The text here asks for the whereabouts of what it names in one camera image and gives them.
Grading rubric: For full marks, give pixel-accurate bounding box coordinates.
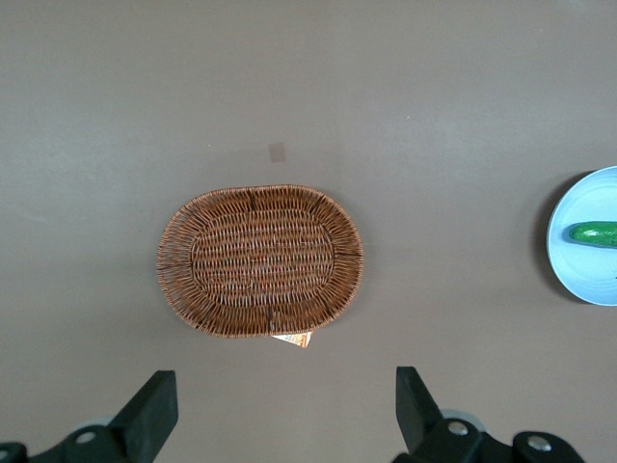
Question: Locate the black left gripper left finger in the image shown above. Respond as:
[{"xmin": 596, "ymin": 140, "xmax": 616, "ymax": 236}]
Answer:
[{"xmin": 0, "ymin": 369, "xmax": 180, "ymax": 463}]

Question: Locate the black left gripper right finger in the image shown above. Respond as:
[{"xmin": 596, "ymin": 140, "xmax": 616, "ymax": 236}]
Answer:
[{"xmin": 391, "ymin": 366, "xmax": 580, "ymax": 463}]

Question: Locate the orange paper basket tag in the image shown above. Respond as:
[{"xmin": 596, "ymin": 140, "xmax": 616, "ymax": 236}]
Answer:
[{"xmin": 270, "ymin": 330, "xmax": 313, "ymax": 352}]

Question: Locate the brown oval wicker basket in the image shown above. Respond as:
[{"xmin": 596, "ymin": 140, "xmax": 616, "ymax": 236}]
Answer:
[{"xmin": 155, "ymin": 183, "xmax": 365, "ymax": 338}]

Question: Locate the light blue round plate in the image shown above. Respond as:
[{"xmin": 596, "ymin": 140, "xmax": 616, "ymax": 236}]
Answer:
[{"xmin": 548, "ymin": 166, "xmax": 617, "ymax": 307}]

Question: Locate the green cucumber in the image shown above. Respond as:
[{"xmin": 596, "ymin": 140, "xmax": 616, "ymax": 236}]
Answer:
[{"xmin": 567, "ymin": 221, "xmax": 617, "ymax": 250}]

